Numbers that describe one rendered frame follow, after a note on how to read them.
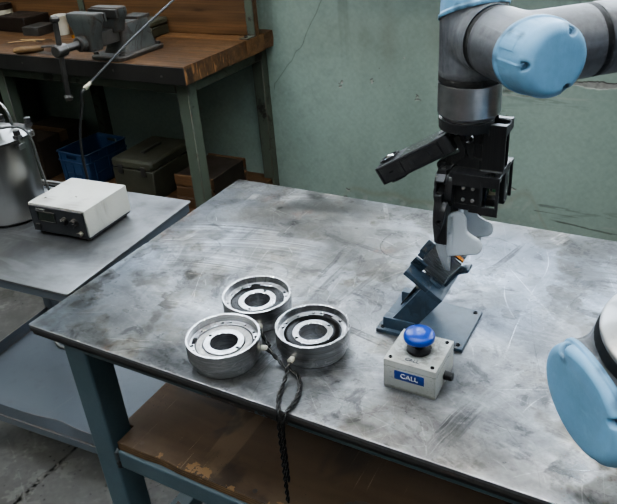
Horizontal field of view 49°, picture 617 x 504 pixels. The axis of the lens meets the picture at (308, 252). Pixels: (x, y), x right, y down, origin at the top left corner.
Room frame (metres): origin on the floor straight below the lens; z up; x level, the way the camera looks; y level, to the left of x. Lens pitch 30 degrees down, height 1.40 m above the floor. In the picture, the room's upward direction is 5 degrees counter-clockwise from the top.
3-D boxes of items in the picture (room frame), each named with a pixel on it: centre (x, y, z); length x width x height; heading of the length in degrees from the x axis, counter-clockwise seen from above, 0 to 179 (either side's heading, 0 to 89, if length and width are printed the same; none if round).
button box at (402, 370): (0.69, -0.14, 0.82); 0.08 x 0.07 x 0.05; 59
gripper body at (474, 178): (0.78, -0.21, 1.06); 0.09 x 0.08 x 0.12; 59
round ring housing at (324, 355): (0.77, 0.00, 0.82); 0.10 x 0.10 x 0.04
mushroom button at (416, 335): (0.69, -0.13, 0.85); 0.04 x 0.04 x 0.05
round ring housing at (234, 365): (0.76, 0.13, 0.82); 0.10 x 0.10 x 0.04
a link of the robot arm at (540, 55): (0.69, -0.25, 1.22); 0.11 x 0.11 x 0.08; 15
